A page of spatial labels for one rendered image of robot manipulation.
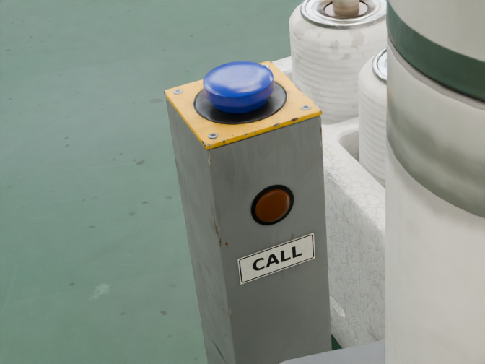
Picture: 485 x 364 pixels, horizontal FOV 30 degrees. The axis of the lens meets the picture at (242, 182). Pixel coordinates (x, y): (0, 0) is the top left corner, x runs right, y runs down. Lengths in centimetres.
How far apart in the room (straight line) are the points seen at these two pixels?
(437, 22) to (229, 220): 33
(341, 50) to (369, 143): 9
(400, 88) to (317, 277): 36
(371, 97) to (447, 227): 43
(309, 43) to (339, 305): 22
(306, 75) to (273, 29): 56
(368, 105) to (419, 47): 46
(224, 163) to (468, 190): 29
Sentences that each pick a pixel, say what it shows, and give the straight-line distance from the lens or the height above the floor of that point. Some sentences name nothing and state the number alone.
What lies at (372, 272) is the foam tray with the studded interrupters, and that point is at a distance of 67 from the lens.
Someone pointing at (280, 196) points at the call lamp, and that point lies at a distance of 52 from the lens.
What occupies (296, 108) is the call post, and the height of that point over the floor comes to 31.
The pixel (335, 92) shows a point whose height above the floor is 20.
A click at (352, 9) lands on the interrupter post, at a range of 76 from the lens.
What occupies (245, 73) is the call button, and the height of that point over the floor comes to 33.
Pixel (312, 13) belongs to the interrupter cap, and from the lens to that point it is 76.
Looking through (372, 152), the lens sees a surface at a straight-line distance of 68.
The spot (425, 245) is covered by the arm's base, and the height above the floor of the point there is 42.
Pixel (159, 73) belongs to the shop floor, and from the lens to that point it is 124.
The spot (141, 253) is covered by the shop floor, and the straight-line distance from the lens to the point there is 92.
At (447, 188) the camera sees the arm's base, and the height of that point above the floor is 45.
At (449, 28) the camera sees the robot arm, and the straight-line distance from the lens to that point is 20.
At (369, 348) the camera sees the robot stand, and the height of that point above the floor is 30.
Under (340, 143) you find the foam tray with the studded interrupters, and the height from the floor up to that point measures 17.
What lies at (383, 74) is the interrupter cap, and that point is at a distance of 66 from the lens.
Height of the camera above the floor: 57
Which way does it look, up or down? 35 degrees down
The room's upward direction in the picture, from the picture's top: 6 degrees counter-clockwise
